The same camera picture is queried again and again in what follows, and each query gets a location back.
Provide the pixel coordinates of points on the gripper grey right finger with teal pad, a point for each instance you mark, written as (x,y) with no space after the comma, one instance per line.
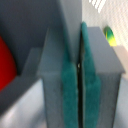
(101,76)

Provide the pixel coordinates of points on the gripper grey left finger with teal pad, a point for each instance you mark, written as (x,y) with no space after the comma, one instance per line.
(59,76)

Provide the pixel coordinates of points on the red toy tomato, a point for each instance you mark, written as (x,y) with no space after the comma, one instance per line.
(7,65)

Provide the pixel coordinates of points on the yellow toy banana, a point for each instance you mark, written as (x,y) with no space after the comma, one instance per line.
(110,36)

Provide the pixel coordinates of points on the grey toy pot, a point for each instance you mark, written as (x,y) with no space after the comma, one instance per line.
(23,26)

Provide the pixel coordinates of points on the beige woven placemat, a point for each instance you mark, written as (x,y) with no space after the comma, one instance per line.
(112,14)

